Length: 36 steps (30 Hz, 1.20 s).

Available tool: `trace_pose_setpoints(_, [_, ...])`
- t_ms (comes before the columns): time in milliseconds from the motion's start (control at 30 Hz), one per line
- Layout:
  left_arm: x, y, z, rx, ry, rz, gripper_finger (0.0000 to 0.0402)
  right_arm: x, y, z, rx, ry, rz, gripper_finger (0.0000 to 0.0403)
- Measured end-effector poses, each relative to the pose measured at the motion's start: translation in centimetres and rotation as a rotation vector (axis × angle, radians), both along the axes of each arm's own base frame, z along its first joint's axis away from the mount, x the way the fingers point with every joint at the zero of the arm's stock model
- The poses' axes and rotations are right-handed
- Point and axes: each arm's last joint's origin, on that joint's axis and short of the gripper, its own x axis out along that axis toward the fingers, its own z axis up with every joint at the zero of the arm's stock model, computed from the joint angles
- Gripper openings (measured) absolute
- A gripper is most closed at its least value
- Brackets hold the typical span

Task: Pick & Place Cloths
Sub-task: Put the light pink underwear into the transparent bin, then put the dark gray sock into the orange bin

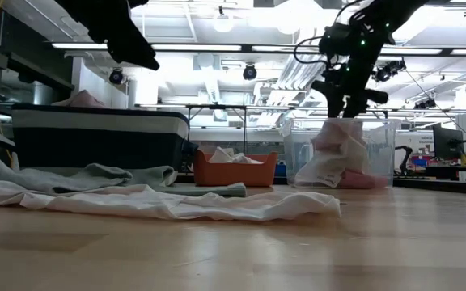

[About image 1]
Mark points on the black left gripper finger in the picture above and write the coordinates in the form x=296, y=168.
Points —
x=142, y=51
x=130, y=57

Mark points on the white cloth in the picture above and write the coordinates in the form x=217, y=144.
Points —
x=330, y=169
x=156, y=204

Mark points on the pink checked cloth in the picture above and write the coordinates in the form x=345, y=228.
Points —
x=81, y=100

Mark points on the plain pink cloth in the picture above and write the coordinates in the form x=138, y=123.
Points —
x=366, y=182

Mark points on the grey-green cloth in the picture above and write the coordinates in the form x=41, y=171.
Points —
x=55, y=180

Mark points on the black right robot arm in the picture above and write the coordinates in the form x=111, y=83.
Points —
x=391, y=16

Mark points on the background black robot arm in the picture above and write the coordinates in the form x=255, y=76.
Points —
x=407, y=151

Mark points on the black ceiling spotlight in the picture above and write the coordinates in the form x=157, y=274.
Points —
x=425, y=104
x=395, y=66

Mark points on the clear plastic bin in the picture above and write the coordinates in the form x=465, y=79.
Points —
x=382, y=149

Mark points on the navy white striped fabric basket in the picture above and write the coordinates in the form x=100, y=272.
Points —
x=95, y=141

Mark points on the black computer monitor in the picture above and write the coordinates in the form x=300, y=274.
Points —
x=447, y=141

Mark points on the black background desk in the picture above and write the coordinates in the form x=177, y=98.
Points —
x=439, y=171

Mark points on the orange plastic bin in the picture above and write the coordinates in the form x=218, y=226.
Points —
x=233, y=174

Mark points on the black hanging dome camera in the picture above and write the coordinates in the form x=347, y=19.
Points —
x=116, y=77
x=250, y=72

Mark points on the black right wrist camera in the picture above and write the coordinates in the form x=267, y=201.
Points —
x=338, y=40

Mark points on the thin black frame bar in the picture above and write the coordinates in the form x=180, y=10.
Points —
x=257, y=107

